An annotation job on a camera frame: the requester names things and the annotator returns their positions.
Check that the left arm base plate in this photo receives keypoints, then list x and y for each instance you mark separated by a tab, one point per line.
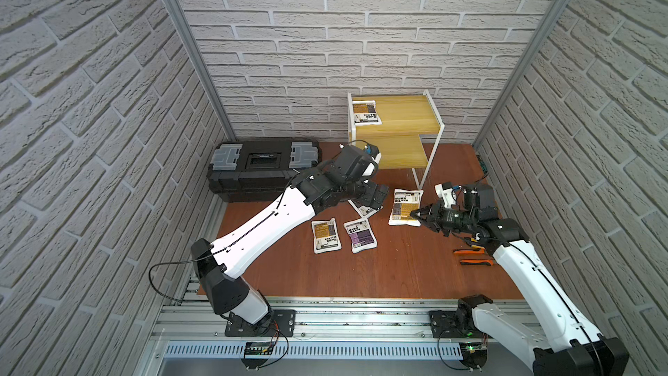
282	320

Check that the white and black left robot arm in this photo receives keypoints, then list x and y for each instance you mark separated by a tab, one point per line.
220	264

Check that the yellow coffee bag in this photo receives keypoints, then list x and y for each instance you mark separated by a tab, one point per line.
404	202
326	237
365	113

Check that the purple coffee bag lower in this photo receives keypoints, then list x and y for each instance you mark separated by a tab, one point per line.
361	234

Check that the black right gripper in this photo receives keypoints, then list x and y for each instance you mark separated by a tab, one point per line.
433	218

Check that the purple coffee bag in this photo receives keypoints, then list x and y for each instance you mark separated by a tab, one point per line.
364	212
361	234

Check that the controller board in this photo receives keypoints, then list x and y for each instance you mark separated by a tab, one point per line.
257	354
474	356

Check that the left controller board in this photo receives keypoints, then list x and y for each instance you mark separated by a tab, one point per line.
257	354

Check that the white frame wooden two-tier shelf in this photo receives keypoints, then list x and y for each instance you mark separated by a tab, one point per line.
409	135

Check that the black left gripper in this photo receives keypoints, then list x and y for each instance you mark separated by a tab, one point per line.
369	193

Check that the black plastic toolbox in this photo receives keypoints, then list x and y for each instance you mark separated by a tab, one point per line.
259	170

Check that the orange handled pliers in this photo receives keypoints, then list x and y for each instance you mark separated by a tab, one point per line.
476	256

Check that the right controller board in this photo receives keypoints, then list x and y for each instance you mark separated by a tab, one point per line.
474	356

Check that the aluminium rail frame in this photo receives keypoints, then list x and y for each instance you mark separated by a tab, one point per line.
332	336

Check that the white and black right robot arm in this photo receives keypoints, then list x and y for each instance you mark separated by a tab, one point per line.
569	344

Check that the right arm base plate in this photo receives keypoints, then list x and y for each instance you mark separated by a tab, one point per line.
453	324

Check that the purple coffee bag upper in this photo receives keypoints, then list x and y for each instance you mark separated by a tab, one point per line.
364	212

